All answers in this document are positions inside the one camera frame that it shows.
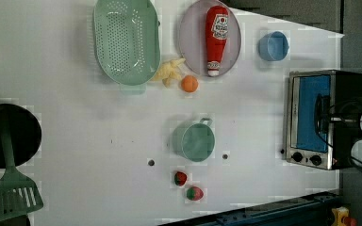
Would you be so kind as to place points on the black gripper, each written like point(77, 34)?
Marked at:
point(342, 120)

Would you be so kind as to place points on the black oven door handle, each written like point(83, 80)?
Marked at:
point(321, 114)

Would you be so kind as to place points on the blue plastic cup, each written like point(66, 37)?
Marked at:
point(273, 46)

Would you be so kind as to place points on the green metal mug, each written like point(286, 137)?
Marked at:
point(194, 140)

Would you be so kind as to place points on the orange toy fruit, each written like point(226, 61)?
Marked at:
point(189, 84)

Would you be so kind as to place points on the red green toy strawberry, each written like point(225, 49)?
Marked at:
point(194, 193)

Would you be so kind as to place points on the red plush ketchup bottle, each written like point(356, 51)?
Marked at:
point(216, 38)

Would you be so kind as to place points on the grey oval plate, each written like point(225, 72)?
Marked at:
point(192, 37)

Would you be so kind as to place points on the yellow toy banana peel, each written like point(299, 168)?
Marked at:
point(169, 71)

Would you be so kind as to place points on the green perforated colander basket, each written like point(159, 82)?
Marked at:
point(126, 40)

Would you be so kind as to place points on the green plastic spatula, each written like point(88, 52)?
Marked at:
point(19, 194)

